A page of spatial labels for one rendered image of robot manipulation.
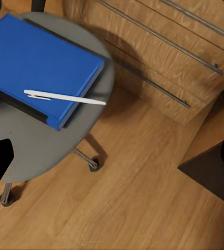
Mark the pen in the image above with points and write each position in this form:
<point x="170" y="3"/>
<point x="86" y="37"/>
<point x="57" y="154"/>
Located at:
<point x="37" y="94"/>

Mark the swivel chair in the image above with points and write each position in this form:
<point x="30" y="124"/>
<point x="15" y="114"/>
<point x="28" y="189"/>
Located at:
<point x="37" y="146"/>

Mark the folder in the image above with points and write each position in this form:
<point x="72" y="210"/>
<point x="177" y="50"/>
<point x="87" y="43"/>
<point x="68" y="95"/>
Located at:
<point x="32" y="59"/>

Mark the cabinet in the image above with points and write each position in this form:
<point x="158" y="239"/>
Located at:
<point x="170" y="53"/>
<point x="202" y="162"/>

